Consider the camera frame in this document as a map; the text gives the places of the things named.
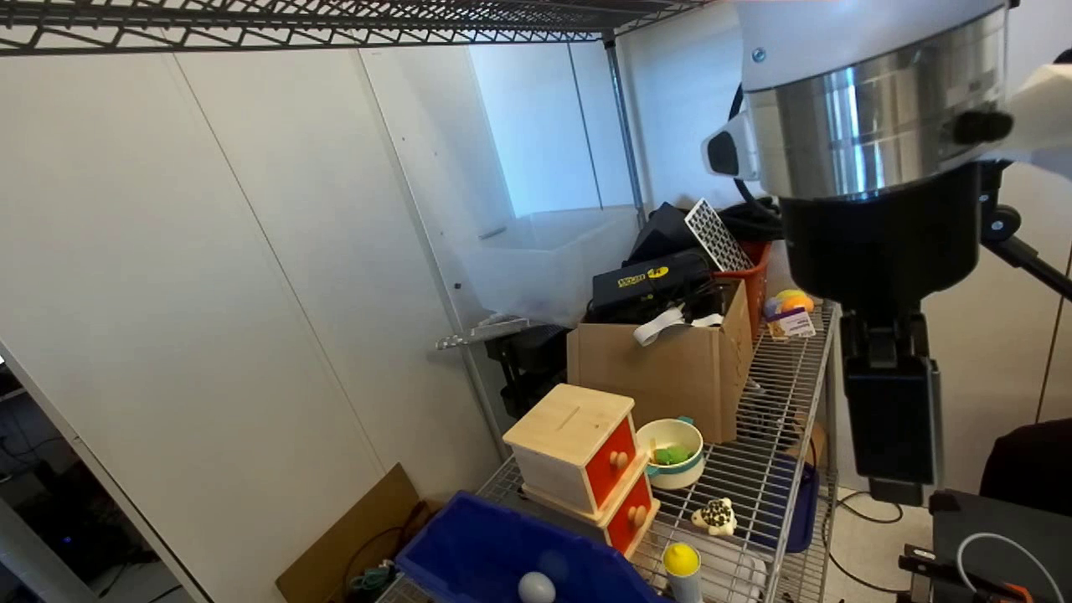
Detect black white spotted toy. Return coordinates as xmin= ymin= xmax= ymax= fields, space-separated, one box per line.
xmin=685 ymin=495 xmax=741 ymax=540

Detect black case yellow logo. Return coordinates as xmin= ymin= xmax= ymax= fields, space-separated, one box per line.
xmin=582 ymin=245 xmax=722 ymax=328

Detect red tube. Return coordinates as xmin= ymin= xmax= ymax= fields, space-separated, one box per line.
xmin=744 ymin=236 xmax=776 ymax=338

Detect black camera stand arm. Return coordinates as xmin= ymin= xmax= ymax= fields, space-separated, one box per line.
xmin=981 ymin=163 xmax=1072 ymax=303

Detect white keyboard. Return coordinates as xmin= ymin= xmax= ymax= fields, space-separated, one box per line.
xmin=680 ymin=198 xmax=757 ymax=274

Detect blue plastic bin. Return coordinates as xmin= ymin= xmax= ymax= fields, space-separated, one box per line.
xmin=393 ymin=488 xmax=662 ymax=603

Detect clear plastic storage bin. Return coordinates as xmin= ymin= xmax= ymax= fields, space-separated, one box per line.
xmin=450 ymin=203 xmax=646 ymax=332

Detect white bowl teal handles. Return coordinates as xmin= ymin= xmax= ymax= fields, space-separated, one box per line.
xmin=634 ymin=416 xmax=710 ymax=491

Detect brown flat board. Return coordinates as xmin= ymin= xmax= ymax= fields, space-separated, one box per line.
xmin=273 ymin=462 xmax=428 ymax=603

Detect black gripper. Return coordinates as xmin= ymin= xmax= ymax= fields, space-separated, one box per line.
xmin=839 ymin=350 xmax=944 ymax=507

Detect light blue tube yellow cap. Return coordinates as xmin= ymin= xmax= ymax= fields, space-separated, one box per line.
xmin=658 ymin=540 xmax=706 ymax=603

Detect red drawer with wooden knob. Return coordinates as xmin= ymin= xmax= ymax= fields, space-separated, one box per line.
xmin=603 ymin=472 xmax=662 ymax=559
xmin=582 ymin=416 xmax=642 ymax=508

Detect silver wire shelf rack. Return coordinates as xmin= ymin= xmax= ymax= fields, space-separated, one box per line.
xmin=0 ymin=0 xmax=843 ymax=603

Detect orange yellow toy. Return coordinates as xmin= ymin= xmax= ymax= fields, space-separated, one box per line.
xmin=762 ymin=285 xmax=819 ymax=345

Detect black boxy object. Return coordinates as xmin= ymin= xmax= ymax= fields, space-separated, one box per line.
xmin=485 ymin=325 xmax=571 ymax=422

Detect brown cardboard box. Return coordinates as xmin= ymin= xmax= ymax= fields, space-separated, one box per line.
xmin=563 ymin=276 xmax=757 ymax=445

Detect wooden two-drawer cabinet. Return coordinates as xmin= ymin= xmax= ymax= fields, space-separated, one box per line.
xmin=499 ymin=381 xmax=662 ymax=559

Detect silver metal rail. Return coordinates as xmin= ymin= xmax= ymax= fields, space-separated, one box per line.
xmin=428 ymin=314 xmax=542 ymax=361

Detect black fabric bundle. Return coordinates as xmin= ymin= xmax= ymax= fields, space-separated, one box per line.
xmin=630 ymin=198 xmax=787 ymax=272

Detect white plastic handle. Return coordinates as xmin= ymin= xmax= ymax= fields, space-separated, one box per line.
xmin=630 ymin=303 xmax=731 ymax=348

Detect white cable loop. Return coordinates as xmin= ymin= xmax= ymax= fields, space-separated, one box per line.
xmin=955 ymin=527 xmax=1064 ymax=603

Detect black floor cable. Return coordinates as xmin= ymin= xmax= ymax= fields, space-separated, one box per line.
xmin=818 ymin=485 xmax=911 ymax=600

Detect white toy knife yellow handle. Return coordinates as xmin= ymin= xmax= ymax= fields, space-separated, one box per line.
xmin=515 ymin=570 xmax=560 ymax=603

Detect black clamp orange handle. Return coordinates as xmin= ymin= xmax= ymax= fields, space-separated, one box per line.
xmin=896 ymin=543 xmax=1036 ymax=603

